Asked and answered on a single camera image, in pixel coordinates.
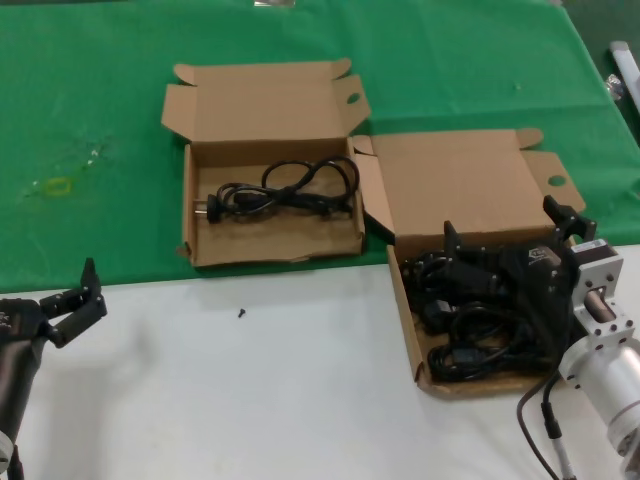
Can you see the clear plastic scrap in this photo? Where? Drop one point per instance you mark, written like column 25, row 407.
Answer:
column 94, row 156

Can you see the yellow rubber band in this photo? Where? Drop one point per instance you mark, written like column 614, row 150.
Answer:
column 50, row 186

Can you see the grey metal item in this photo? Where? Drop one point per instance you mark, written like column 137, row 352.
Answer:
column 272, row 2

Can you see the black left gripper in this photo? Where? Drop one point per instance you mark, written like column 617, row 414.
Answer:
column 17, row 330

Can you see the small black screw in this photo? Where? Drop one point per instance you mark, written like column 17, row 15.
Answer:
column 241, row 313

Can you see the white tube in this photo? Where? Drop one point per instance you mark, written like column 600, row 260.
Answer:
column 627, row 65

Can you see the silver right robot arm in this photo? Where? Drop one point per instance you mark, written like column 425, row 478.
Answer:
column 620, row 370

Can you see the cardboard box with torn rim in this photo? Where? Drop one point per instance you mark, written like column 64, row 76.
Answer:
column 270, row 240

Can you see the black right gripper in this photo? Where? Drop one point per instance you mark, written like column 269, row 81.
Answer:
column 537, row 280

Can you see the crumpled clear plastic wrapper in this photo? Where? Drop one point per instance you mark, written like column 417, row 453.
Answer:
column 614, row 86

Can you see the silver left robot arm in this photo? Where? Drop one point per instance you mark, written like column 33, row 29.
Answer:
column 4, row 450

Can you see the green table cloth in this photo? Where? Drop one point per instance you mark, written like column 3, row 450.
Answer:
column 450, row 65

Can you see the cardboard box with intact rim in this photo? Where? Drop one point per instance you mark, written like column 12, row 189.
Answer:
column 450, row 180

